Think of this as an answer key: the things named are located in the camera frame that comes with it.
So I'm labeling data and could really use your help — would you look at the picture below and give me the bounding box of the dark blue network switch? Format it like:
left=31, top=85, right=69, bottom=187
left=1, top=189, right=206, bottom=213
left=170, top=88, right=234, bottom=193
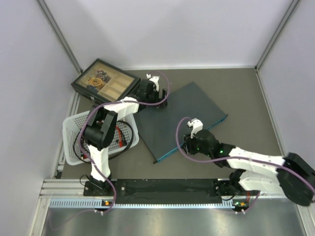
left=136, top=82, right=229, bottom=165

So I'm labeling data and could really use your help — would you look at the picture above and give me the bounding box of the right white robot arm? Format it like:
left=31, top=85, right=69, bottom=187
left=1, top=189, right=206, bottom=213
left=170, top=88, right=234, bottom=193
left=182, top=130, right=315, bottom=207

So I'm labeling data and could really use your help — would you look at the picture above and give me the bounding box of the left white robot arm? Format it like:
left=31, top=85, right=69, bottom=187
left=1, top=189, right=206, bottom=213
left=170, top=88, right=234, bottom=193
left=80, top=76, right=168, bottom=195

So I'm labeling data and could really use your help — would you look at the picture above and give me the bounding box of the white perforated plastic basket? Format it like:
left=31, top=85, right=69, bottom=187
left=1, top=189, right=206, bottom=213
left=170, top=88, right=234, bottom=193
left=63, top=111, right=139, bottom=166

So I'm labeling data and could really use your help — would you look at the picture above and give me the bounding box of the black compartment jewelry box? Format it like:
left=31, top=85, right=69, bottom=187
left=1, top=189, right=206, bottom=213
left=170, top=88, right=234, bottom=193
left=71, top=59, right=141, bottom=104

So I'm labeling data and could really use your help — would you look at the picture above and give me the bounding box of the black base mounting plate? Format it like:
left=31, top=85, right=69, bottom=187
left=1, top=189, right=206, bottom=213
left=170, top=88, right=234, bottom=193
left=83, top=178, right=247, bottom=205

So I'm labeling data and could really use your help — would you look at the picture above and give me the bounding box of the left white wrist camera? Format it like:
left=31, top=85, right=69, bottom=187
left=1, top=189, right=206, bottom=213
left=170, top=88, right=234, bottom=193
left=146, top=73, right=160, bottom=91

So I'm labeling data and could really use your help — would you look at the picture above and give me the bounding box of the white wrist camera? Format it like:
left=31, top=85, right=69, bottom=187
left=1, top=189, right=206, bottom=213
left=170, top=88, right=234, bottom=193
left=187, top=118, right=203, bottom=138
left=146, top=73, right=160, bottom=91

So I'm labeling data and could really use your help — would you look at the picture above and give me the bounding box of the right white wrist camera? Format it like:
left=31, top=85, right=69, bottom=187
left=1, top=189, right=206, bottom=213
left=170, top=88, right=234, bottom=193
left=187, top=118, right=203, bottom=138

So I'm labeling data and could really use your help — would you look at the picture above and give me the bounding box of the black cable in basket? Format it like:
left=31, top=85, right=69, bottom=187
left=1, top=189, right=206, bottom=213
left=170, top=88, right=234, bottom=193
left=73, top=119, right=135, bottom=160

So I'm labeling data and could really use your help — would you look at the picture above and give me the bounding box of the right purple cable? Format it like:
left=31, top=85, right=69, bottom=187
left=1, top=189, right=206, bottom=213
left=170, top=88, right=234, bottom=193
left=176, top=117, right=315, bottom=214

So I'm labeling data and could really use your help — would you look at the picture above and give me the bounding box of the aluminium frame rail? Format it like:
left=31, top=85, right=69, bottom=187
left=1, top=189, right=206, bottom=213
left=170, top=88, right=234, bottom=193
left=39, top=178, right=308, bottom=200

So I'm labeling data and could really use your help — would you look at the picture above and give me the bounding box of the white slotted cable duct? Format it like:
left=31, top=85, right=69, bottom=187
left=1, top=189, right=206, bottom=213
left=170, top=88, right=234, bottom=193
left=49, top=199, right=235, bottom=209

